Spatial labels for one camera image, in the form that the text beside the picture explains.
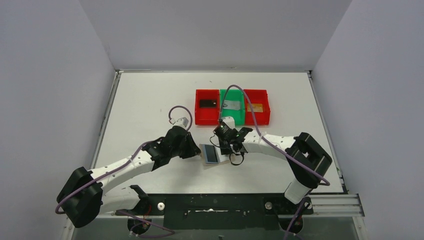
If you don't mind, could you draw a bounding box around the beige card holder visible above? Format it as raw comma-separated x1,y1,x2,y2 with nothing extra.
199,144,230,166

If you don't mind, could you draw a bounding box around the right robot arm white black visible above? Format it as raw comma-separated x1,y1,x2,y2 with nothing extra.
213,121,333,214

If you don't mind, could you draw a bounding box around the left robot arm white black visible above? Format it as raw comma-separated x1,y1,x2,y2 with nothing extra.
55,126,201,228

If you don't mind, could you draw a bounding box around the silver card in bin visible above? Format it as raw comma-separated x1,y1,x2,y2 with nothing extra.
222,100,241,111

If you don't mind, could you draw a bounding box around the black card in bin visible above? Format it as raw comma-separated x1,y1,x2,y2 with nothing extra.
199,99,218,109

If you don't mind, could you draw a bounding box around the gold card in bin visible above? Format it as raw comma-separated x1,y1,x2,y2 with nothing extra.
246,103,264,113

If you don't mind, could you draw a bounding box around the green bin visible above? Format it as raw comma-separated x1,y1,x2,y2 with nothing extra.
219,89,246,126

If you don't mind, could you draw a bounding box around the left red bin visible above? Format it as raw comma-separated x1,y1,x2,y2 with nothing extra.
194,89,220,126

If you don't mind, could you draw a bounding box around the red bin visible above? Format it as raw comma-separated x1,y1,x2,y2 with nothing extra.
244,89,271,126
194,89,220,126

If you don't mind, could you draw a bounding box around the right red bin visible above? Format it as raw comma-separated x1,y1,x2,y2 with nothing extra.
244,89,271,126

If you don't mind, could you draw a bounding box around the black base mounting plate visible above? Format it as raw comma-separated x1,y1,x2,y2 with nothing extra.
115,193,314,231

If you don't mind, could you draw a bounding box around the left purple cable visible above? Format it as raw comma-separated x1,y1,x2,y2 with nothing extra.
54,105,194,239

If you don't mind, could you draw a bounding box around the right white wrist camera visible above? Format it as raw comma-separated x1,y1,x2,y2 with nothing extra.
222,116,236,129

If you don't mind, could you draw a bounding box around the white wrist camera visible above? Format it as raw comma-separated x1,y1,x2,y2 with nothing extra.
172,117,190,130
222,116,236,129

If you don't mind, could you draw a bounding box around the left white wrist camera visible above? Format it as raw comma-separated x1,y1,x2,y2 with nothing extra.
172,117,190,130

